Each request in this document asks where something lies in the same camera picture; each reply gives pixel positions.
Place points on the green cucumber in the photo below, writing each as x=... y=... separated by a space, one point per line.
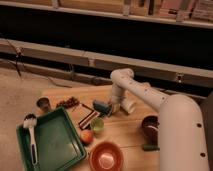
x=150 y=147

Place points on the green plastic tray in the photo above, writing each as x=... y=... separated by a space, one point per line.
x=58 y=145

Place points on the small green cup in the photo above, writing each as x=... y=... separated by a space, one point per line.
x=97 y=125

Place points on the wooden cutting board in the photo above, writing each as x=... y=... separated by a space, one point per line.
x=122 y=129

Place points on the blue towel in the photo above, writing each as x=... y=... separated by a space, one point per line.
x=102 y=107

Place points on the dark red bowl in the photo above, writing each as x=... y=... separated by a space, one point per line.
x=149 y=127

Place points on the orange peach fruit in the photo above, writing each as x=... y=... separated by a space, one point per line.
x=86 y=136

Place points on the orange plastic bowl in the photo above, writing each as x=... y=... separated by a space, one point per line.
x=106 y=156

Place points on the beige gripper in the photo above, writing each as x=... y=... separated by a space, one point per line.
x=115 y=107

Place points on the small thin utensil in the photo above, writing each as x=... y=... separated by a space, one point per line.
x=84 y=105

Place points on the small metal cup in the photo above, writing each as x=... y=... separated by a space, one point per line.
x=44 y=104

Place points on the striped black red box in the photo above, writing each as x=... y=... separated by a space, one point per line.
x=83 y=124

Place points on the dark red grape bunch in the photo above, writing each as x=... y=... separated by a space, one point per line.
x=71 y=102

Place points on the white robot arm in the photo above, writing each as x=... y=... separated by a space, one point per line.
x=181 y=133

